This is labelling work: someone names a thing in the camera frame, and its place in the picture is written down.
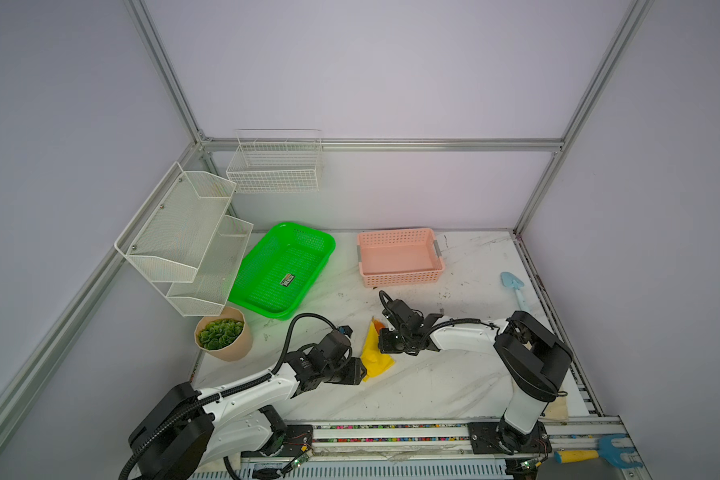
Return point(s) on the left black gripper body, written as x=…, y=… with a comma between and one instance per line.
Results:
x=345, y=372

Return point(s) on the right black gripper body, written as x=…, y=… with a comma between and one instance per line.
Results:
x=394, y=341

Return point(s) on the yellow paper napkin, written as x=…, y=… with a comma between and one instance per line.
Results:
x=375, y=362

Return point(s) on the pink plastic basket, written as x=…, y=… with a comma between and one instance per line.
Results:
x=399, y=257

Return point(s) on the green plastic basket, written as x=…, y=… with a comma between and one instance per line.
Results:
x=287, y=248

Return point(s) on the orange plastic spoon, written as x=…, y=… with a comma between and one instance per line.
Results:
x=378, y=325

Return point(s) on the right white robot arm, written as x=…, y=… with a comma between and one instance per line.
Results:
x=536, y=359

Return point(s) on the small black item in basket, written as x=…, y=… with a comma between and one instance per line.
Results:
x=287, y=280

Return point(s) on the potted green succulent plant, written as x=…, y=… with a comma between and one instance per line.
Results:
x=227, y=337

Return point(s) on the light blue garden trowel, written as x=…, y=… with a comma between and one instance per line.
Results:
x=513, y=283

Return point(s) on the right beige work glove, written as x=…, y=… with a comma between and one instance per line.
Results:
x=557, y=410

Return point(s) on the white mesh two-tier shelf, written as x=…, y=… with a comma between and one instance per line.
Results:
x=186, y=242

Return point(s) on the blue yellow garden fork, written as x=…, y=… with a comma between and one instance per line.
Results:
x=616, y=456

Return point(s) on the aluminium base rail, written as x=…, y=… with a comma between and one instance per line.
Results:
x=425, y=449

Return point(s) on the white wire wall basket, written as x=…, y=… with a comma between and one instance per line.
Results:
x=276, y=161

